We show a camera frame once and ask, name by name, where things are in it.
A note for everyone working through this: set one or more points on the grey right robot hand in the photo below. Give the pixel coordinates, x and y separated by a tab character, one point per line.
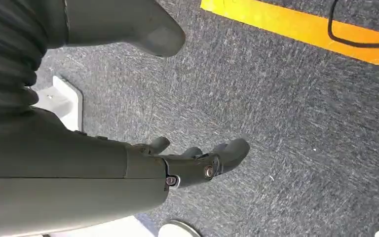
62	183

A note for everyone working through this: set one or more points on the ribbed grey right robot arm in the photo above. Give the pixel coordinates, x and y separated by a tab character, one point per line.
6	55

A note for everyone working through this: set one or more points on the white desk foot plate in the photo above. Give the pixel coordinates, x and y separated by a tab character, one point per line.
111	229
65	104

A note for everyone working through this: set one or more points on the yellow floor tape strip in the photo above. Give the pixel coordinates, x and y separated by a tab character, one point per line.
307	29

